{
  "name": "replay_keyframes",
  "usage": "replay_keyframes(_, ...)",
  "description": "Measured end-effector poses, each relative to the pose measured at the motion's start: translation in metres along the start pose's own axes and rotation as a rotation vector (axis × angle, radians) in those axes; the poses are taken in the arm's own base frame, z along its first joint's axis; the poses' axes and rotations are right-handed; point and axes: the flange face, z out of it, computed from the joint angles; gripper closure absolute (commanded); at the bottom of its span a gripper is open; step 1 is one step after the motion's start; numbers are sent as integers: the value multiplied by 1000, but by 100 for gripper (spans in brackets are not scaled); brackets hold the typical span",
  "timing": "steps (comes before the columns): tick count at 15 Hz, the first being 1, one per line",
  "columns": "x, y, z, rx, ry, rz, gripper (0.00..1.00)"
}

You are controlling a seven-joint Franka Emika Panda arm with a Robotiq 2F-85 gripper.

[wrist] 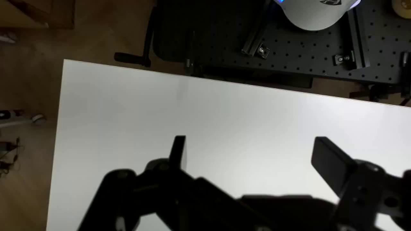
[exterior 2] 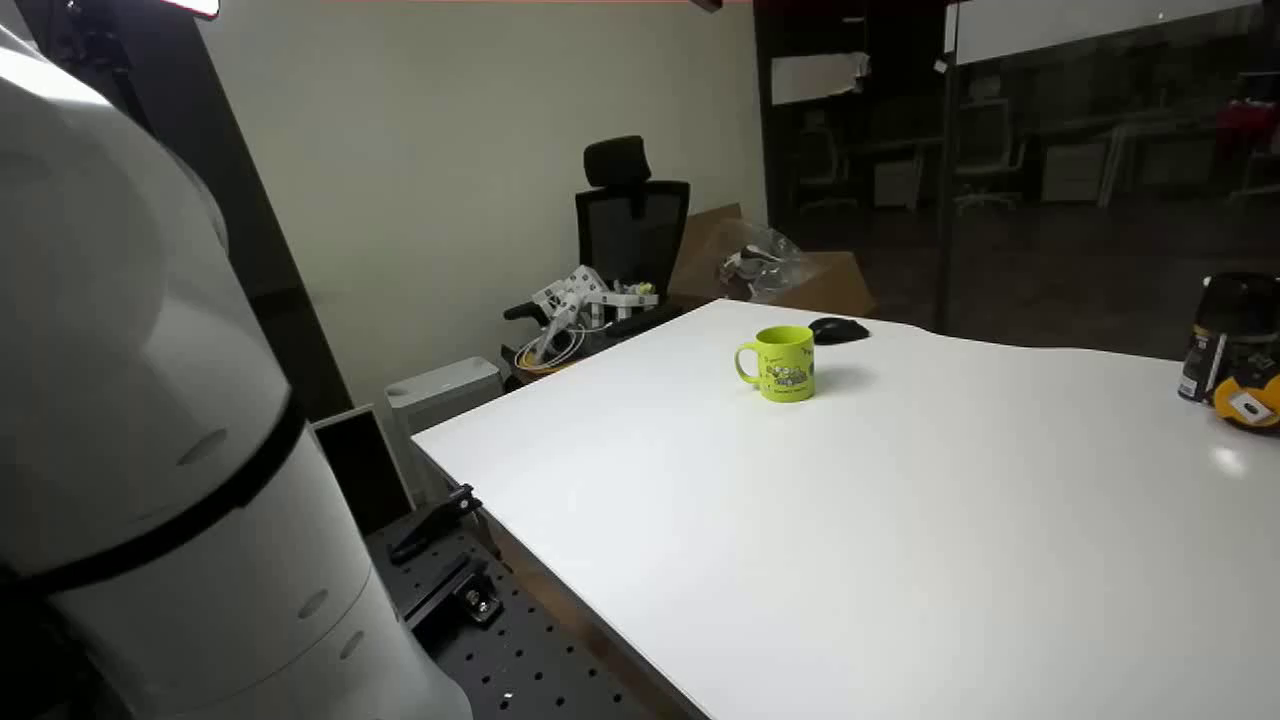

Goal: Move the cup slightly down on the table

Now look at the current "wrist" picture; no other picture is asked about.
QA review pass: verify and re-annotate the yellow tape roll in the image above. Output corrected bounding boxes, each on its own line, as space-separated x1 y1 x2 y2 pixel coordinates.
392 0 411 20

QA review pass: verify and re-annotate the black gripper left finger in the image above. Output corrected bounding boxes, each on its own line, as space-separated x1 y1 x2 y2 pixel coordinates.
169 135 186 170

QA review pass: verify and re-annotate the black perforated mounting board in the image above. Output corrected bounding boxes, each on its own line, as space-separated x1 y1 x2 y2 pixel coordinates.
194 0 411 87

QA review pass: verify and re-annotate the black office chair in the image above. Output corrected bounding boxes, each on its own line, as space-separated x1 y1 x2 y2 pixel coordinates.
114 0 267 72

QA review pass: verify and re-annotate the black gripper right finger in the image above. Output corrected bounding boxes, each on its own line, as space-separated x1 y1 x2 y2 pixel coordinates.
311 137 356 198

